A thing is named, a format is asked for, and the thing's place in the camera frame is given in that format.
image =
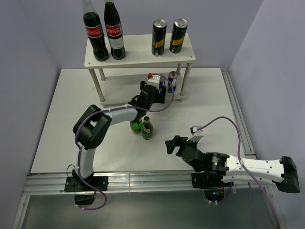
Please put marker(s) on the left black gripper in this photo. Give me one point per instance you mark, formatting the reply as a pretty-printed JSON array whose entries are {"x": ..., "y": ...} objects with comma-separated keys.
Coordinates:
[{"x": 160, "y": 98}]

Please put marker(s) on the aluminium frame rail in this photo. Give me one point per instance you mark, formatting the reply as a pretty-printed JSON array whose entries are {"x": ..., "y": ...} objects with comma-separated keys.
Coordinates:
[{"x": 210, "y": 93}]

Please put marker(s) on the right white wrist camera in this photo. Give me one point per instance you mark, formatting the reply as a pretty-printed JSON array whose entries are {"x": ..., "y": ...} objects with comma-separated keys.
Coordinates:
[{"x": 197, "y": 133}]

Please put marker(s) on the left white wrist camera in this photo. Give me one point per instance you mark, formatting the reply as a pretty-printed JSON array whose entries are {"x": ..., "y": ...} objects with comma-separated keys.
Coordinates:
[{"x": 154, "y": 80}]

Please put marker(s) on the green glass bottle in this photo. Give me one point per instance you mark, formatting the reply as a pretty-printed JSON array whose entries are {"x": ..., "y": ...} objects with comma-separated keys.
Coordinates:
[
  {"x": 136, "y": 126},
  {"x": 147, "y": 128}
]

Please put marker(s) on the dark gold-band beverage can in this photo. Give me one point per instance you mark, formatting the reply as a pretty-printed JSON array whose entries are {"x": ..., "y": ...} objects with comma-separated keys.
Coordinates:
[{"x": 178, "y": 33}]

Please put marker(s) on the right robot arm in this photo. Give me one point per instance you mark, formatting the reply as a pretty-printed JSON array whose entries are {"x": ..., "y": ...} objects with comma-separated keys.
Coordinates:
[{"x": 213, "y": 170}]

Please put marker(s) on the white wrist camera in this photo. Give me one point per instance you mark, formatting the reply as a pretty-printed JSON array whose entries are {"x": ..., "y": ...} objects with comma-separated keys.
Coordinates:
[
  {"x": 197, "y": 133},
  {"x": 154, "y": 80}
]

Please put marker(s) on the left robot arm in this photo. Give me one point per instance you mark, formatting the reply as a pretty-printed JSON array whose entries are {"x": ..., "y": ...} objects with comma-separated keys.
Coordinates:
[{"x": 91, "y": 128}]

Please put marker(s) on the right Coca-Cola glass bottle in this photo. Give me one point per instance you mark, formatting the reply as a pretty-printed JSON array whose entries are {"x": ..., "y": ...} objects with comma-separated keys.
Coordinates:
[{"x": 114, "y": 30}]

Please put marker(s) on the Red Bull can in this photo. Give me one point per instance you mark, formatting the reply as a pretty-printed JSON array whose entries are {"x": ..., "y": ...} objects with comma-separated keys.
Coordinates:
[
  {"x": 162, "y": 87},
  {"x": 172, "y": 77}
]

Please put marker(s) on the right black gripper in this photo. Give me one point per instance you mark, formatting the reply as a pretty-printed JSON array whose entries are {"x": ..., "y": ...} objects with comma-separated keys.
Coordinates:
[{"x": 177, "y": 141}]

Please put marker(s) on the white two-tier shelf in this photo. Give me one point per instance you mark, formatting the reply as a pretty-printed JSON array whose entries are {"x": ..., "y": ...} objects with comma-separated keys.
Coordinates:
[{"x": 118, "y": 81}]

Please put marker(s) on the left Coca-Cola glass bottle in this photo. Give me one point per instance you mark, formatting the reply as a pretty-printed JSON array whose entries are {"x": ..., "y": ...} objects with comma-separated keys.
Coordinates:
[{"x": 94, "y": 31}]

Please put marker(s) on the coca-cola glass bottle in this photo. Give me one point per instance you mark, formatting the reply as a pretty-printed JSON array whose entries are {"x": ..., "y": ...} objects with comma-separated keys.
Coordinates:
[
  {"x": 114, "y": 30},
  {"x": 94, "y": 31}
]

